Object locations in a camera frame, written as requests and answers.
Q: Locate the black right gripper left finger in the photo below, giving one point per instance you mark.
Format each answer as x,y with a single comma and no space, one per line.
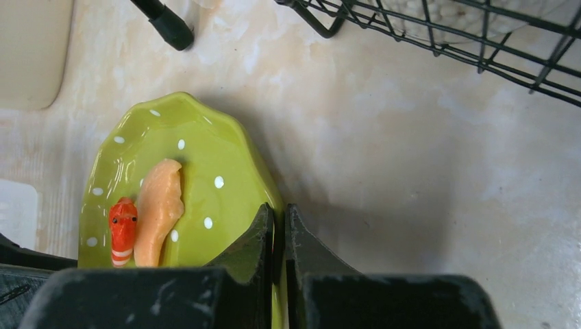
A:
232,291

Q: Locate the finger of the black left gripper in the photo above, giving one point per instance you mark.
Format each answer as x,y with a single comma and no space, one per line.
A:
18,287
13,254

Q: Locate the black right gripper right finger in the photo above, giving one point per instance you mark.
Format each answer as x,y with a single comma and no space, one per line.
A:
325,292

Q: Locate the green polka dot plate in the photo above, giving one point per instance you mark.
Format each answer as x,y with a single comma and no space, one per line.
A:
224,182

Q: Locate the black-lid jar white beads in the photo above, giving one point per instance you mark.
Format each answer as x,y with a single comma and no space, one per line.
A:
452,14

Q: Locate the white plastic perforated basket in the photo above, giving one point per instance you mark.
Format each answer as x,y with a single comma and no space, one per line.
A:
19,213

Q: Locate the toy shrimp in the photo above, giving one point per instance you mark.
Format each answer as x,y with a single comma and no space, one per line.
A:
139,228

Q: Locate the cream plastic waste bin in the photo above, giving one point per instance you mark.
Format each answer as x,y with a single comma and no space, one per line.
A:
34,44

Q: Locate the black tripod music stand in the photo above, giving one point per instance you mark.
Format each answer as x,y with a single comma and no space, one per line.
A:
173,29

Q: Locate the black wire basket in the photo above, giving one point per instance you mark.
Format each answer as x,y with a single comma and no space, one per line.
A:
540,54

